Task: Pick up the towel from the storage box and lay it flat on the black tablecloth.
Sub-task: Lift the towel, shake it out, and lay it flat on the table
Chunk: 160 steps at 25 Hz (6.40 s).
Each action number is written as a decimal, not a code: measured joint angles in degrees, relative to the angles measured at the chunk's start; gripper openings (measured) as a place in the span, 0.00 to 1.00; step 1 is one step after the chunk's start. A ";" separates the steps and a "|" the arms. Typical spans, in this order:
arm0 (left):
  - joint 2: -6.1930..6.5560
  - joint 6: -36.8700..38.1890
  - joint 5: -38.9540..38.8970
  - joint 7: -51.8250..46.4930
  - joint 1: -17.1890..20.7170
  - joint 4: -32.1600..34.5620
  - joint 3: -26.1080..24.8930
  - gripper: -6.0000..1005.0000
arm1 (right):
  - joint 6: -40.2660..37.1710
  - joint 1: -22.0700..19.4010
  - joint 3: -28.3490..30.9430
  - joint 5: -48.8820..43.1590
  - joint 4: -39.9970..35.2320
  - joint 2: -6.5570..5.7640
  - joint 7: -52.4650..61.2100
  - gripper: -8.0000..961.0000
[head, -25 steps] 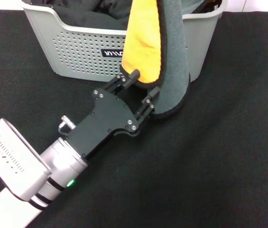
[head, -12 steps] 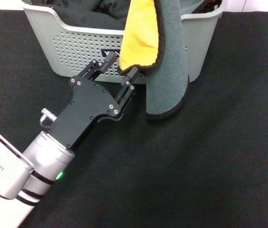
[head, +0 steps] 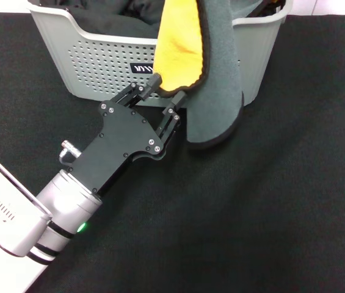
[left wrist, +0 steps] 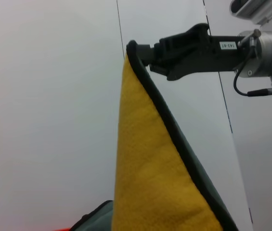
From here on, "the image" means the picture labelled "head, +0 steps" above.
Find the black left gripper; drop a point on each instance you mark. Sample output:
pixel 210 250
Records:
pixel 120 143

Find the grey yellow towel black trim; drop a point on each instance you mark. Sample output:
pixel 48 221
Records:
pixel 218 91

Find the grey perforated storage box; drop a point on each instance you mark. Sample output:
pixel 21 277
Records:
pixel 99 61

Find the dark crumpled towel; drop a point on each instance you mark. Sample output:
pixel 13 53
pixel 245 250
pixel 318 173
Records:
pixel 105 18

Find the black tablecloth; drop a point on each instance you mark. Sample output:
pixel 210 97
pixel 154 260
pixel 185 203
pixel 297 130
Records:
pixel 221 229

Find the small orange object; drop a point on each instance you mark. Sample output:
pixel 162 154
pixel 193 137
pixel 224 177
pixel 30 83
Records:
pixel 276 1

